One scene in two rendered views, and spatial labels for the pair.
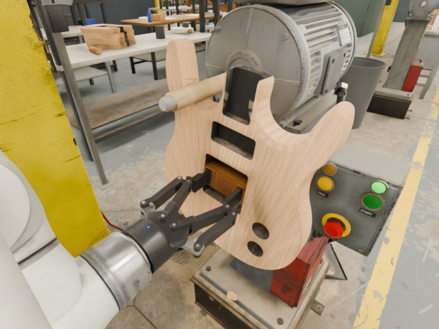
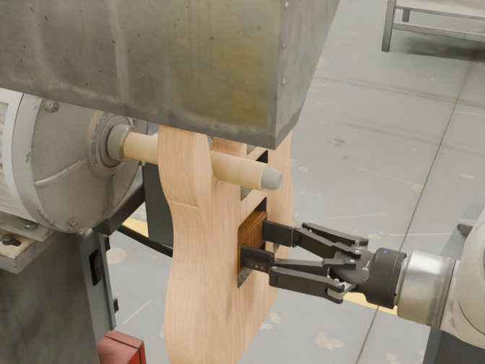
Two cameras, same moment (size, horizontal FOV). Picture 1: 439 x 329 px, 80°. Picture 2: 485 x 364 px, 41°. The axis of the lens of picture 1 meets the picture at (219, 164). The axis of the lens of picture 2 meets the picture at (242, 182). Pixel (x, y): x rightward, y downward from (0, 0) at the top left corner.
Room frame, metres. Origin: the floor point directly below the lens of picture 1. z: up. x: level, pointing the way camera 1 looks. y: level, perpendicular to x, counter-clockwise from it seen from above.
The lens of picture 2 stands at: (0.60, 0.67, 1.65)
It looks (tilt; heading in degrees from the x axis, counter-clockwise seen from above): 33 degrees down; 255
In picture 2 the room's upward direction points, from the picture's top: straight up
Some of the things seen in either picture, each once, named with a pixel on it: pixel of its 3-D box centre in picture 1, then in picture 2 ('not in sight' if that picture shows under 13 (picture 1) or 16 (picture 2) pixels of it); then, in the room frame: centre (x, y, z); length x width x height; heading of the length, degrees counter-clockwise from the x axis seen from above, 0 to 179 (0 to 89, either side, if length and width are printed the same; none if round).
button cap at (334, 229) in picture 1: (334, 226); not in sight; (0.39, -0.25, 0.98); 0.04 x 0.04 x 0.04; 51
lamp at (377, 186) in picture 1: (378, 187); not in sight; (0.37, -0.29, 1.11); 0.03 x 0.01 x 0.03; 51
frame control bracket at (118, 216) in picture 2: not in sight; (131, 194); (0.55, -0.27, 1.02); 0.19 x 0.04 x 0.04; 51
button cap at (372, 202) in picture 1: (372, 200); not in sight; (0.37, -0.29, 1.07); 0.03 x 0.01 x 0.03; 51
